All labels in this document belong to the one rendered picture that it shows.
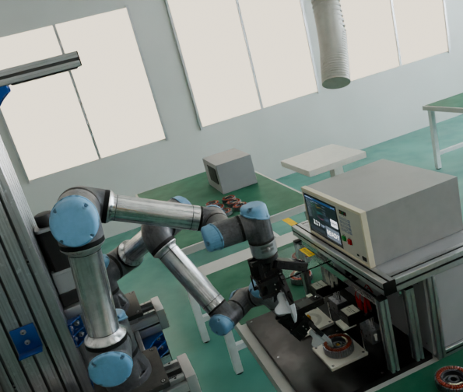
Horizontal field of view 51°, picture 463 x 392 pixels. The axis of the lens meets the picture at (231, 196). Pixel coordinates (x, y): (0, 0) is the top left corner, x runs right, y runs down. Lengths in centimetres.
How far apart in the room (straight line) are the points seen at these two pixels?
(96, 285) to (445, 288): 113
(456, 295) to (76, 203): 127
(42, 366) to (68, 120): 464
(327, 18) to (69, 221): 212
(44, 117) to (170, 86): 154
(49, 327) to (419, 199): 128
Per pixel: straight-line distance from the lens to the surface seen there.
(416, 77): 783
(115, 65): 617
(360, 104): 731
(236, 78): 648
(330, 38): 294
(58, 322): 170
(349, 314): 186
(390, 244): 173
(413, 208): 175
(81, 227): 125
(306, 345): 200
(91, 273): 131
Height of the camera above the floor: 194
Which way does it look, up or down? 17 degrees down
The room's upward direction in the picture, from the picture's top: 15 degrees counter-clockwise
